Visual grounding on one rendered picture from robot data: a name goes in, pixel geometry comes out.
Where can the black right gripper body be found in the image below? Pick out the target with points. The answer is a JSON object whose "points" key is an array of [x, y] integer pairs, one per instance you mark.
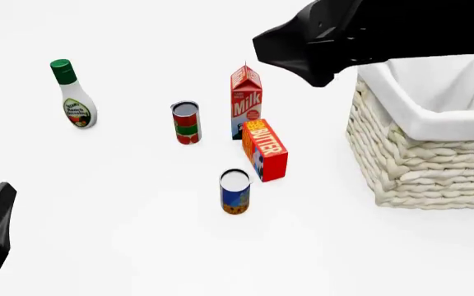
{"points": [[337, 37]]}

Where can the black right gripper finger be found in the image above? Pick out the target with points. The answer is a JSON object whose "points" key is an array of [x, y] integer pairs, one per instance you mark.
{"points": [[286, 52]]}

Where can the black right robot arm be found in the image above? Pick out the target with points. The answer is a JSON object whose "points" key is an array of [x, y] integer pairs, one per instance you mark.
{"points": [[434, 27]]}

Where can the white cloth basket liner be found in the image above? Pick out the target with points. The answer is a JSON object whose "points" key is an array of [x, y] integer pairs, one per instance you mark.
{"points": [[434, 92]]}

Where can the blue alphabet soup tin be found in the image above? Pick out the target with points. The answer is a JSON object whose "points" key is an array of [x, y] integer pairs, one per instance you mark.
{"points": [[235, 194]]}

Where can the pale woven wicker basket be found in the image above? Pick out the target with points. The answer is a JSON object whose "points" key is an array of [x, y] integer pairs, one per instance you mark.
{"points": [[426, 175]]}

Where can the red milk carton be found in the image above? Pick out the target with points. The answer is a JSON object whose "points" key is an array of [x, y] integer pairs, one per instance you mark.
{"points": [[245, 105]]}

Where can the red butter box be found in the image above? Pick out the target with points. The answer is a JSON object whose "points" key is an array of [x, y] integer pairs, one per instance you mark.
{"points": [[268, 151]]}

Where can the red green tomato tin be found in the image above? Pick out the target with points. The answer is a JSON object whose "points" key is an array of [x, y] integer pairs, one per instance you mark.
{"points": [[187, 123]]}

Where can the white ranch dressing bottle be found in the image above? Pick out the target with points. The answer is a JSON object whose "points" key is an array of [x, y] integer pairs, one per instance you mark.
{"points": [[76, 101]]}

